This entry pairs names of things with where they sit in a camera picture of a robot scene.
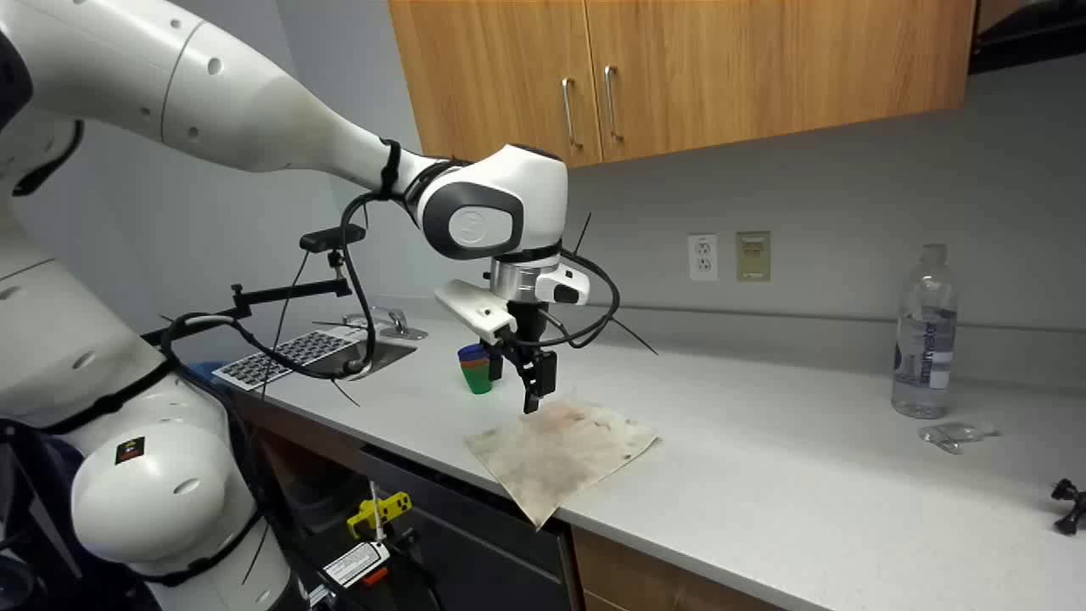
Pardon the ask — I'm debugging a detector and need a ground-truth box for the black stereo camera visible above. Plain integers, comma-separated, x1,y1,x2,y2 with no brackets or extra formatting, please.
298,222,370,254

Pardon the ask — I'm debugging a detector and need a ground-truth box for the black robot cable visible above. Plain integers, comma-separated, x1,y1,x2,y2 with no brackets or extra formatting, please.
141,137,453,384

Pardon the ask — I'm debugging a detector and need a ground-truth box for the white stained towel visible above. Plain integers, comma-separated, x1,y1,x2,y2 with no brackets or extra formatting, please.
466,395,661,533

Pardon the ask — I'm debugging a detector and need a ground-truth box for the ribbed grey drainboard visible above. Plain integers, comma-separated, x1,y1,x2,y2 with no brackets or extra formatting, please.
210,325,367,395

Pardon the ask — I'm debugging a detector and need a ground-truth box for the wooden base cabinet front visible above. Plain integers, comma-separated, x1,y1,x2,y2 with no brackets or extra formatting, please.
566,522,787,611

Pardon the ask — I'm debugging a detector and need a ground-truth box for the clear plastic wrapper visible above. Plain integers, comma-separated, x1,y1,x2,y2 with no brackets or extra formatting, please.
916,419,1004,460

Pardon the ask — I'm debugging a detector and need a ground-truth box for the black dishwasher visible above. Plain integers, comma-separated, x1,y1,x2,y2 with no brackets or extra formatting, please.
355,443,584,611

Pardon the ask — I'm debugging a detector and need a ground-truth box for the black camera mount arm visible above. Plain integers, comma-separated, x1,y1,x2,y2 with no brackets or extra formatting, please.
226,247,355,325

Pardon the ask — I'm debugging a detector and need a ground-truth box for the wooden wall cabinet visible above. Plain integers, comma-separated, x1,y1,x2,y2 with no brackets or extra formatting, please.
382,0,979,173

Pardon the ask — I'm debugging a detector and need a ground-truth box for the yellow clamp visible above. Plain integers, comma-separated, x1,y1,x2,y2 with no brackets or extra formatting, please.
342,489,418,542

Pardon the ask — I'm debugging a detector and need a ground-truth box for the silver cabinet handle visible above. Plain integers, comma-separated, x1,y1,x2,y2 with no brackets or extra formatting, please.
598,61,627,150
557,75,585,158

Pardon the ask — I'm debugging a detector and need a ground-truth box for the white wall outlet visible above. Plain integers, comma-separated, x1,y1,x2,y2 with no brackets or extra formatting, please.
684,230,723,285

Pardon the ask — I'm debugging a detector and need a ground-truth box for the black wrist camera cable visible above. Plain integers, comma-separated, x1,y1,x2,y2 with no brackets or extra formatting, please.
535,247,623,353

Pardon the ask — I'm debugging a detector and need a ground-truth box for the green plastic cup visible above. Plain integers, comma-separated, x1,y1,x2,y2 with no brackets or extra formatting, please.
458,359,499,397

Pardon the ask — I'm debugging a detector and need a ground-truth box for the black wall appliance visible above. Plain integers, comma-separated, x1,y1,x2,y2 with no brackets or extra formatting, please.
966,0,1086,78

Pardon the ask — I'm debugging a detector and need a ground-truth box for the small black tripod clamp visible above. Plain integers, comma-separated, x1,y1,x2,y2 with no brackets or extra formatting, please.
1048,476,1086,540

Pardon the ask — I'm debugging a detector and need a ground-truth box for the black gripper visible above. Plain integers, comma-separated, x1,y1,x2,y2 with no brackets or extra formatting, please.
494,299,558,419

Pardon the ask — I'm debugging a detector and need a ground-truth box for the clear plastic water bottle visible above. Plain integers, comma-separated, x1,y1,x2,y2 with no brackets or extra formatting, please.
889,242,963,426

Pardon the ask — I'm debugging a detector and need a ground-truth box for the chrome faucet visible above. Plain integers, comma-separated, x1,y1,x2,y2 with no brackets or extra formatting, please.
335,307,432,342

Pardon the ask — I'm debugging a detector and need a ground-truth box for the steel sink basin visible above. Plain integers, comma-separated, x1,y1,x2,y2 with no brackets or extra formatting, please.
306,336,418,384

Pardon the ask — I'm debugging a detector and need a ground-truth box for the white and red tag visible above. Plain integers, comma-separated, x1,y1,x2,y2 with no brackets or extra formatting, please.
315,540,392,594

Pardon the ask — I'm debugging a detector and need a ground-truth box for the dark office chair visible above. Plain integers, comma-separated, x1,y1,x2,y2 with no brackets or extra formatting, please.
0,419,81,611

